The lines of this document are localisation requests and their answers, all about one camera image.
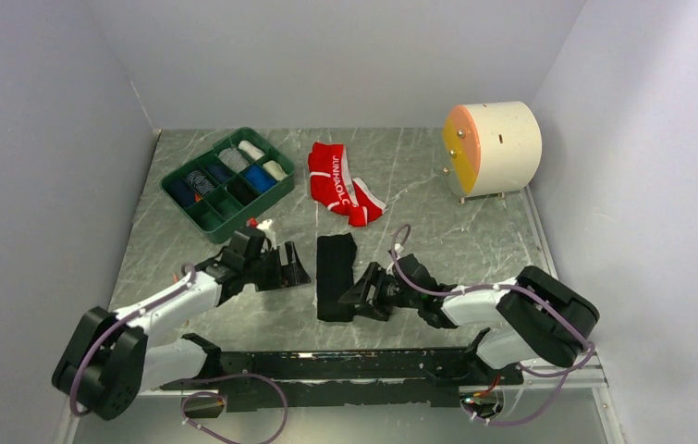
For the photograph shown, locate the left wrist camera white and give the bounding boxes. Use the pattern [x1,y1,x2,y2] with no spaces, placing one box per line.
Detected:
[246,217,276,244]

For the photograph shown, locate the dark blue rolled sock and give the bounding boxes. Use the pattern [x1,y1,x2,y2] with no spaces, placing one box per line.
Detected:
[166,179,199,208]

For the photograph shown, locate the grey striped rolled sock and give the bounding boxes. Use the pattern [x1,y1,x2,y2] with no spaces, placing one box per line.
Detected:
[218,147,251,175]

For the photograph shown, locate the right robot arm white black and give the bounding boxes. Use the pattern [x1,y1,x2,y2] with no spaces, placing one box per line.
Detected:
[337,254,600,384]

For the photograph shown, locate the white rolled sock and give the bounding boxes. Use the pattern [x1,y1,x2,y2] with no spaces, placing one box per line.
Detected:
[238,141,265,161]

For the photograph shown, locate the dark striped rolled sock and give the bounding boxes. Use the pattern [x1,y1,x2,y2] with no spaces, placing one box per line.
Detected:
[185,170,216,197]

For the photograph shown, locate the black rolled sock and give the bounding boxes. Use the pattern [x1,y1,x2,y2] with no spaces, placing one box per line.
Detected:
[226,178,259,206]

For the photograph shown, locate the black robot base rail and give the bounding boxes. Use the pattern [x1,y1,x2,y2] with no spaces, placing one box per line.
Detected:
[163,347,523,413]

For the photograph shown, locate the black underwear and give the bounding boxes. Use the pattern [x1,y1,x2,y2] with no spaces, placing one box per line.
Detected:
[316,233,357,323]

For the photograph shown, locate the green compartment organizer tray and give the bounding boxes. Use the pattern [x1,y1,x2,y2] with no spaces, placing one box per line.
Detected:
[160,127,296,244]

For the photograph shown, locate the bright blue rolled sock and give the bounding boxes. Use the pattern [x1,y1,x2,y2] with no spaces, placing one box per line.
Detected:
[243,164,277,194]

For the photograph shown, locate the red white underwear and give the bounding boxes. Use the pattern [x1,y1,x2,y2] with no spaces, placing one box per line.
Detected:
[307,142,386,228]

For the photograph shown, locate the navy blue rolled sock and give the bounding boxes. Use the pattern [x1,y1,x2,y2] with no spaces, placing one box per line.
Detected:
[206,163,235,185]

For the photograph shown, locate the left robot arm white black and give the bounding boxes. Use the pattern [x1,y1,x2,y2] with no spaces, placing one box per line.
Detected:
[52,227,311,420]

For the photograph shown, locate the cream round cabinet orange front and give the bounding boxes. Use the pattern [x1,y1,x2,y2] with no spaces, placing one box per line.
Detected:
[442,101,543,202]

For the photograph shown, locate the cream rolled sock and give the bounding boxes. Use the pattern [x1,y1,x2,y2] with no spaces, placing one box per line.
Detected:
[263,160,288,182]

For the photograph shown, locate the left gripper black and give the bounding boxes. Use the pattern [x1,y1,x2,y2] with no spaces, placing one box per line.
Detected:
[243,241,310,292]

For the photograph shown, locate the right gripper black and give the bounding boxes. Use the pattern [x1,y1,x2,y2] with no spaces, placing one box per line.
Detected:
[339,262,422,321]

